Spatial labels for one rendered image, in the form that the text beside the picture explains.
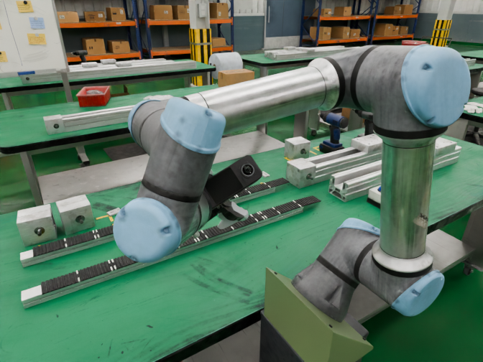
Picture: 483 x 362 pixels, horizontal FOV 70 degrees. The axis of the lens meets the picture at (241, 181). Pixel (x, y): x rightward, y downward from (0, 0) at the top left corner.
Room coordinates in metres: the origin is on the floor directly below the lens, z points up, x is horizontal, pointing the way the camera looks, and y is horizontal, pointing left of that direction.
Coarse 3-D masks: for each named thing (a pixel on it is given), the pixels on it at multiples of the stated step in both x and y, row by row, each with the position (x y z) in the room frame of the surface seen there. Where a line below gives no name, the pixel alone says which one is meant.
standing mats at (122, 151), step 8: (336, 112) 5.27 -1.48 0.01; (472, 128) 4.49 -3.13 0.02; (480, 128) 4.49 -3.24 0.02; (128, 144) 3.87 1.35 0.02; (136, 144) 3.87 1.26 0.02; (112, 152) 3.62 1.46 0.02; (120, 152) 3.62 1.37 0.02; (128, 152) 3.62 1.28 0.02; (136, 152) 3.62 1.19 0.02; (144, 152) 3.62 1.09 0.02
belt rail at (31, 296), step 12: (276, 216) 1.09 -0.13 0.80; (288, 216) 1.12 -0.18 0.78; (240, 228) 1.01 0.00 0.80; (252, 228) 1.04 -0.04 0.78; (204, 240) 0.94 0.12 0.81; (216, 240) 0.96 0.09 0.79; (180, 252) 0.90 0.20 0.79; (132, 264) 0.82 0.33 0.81; (144, 264) 0.84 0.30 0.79; (108, 276) 0.79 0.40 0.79; (36, 288) 0.72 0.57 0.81; (72, 288) 0.74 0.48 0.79; (24, 300) 0.67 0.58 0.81; (36, 300) 0.69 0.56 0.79
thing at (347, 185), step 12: (444, 156) 1.58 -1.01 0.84; (456, 156) 1.63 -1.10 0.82; (360, 168) 1.38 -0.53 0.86; (372, 168) 1.41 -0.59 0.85; (336, 180) 1.30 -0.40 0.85; (348, 180) 1.26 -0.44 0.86; (360, 180) 1.27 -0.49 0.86; (372, 180) 1.31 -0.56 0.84; (336, 192) 1.31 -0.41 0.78; (348, 192) 1.24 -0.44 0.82; (360, 192) 1.27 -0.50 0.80
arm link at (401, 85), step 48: (384, 48) 0.61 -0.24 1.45; (432, 48) 0.54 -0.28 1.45; (384, 96) 0.55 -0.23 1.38; (432, 96) 0.50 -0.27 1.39; (384, 144) 0.57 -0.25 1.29; (432, 144) 0.54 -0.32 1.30; (384, 192) 0.56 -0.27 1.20; (384, 240) 0.56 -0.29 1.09; (384, 288) 0.54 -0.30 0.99; (432, 288) 0.52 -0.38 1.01
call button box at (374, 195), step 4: (372, 188) 1.24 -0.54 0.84; (376, 188) 1.24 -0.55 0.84; (372, 192) 1.22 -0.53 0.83; (376, 192) 1.21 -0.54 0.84; (380, 192) 1.21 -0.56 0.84; (368, 196) 1.23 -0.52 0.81; (372, 196) 1.22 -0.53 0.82; (376, 196) 1.20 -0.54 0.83; (380, 196) 1.19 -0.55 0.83; (368, 200) 1.23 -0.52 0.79; (372, 200) 1.21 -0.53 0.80; (376, 200) 1.20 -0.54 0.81; (380, 200) 1.18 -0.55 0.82; (372, 204) 1.21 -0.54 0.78; (376, 204) 1.20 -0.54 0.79
